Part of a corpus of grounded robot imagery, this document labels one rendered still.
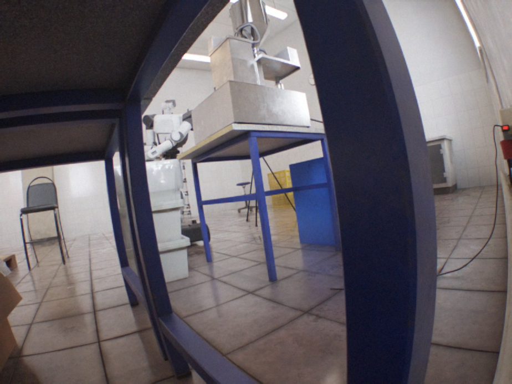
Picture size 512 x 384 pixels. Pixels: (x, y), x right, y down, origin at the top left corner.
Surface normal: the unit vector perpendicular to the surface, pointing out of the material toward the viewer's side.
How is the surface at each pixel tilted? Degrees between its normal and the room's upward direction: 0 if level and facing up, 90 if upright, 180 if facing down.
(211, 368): 0
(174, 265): 96
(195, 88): 90
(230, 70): 90
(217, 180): 90
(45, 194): 77
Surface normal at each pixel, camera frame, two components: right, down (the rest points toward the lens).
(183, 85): 0.59, -0.08
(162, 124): -0.21, 0.30
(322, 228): -0.79, 0.12
